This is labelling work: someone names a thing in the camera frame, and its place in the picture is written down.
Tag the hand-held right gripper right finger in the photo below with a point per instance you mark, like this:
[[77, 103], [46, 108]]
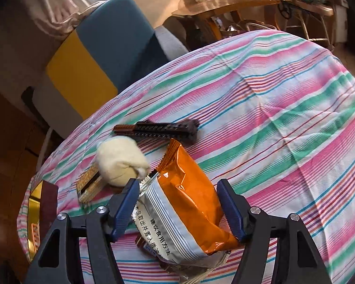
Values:
[[230, 210]]

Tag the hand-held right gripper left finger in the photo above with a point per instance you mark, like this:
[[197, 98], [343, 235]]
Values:
[[125, 210]]

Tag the orange snack packet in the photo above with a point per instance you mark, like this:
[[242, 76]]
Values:
[[189, 189]]

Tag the green cracker packet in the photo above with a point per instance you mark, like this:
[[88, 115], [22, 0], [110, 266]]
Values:
[[87, 183]]

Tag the cream sock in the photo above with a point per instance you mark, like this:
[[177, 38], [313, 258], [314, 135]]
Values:
[[118, 159]]

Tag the gold tin container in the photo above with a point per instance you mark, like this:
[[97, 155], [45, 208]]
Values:
[[48, 210]]

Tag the brown wafer packet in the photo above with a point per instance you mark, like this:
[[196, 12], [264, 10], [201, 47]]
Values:
[[165, 128]]

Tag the wooden wardrobe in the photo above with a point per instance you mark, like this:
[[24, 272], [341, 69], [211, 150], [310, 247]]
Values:
[[6, 153]]

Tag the grey yellow blue armchair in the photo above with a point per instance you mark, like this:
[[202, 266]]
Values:
[[115, 41]]

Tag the wooden side table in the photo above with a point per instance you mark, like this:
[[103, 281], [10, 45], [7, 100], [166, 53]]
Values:
[[224, 7]]

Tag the beige curtain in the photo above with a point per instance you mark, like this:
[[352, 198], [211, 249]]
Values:
[[59, 9]]

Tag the small table with metal legs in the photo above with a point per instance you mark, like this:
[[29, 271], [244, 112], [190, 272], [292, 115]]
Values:
[[313, 6]]

